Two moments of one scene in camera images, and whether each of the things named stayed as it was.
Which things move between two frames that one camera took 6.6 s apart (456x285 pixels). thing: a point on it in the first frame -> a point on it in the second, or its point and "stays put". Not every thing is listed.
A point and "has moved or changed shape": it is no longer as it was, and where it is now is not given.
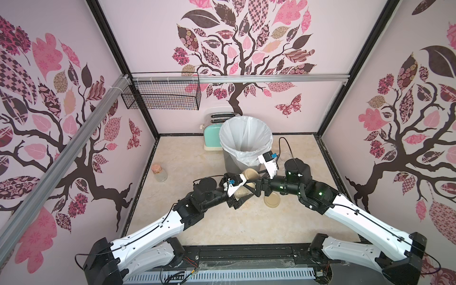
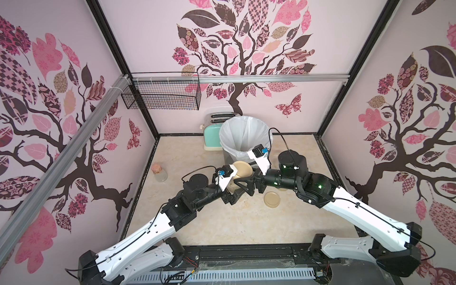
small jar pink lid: [160, 174] stays put
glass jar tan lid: [250, 174] has moved or changed shape
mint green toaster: [212, 128] stays put
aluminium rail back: [243, 78] stays put
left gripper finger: [241, 201] -> [234, 198]
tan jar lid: [272, 200] stays put
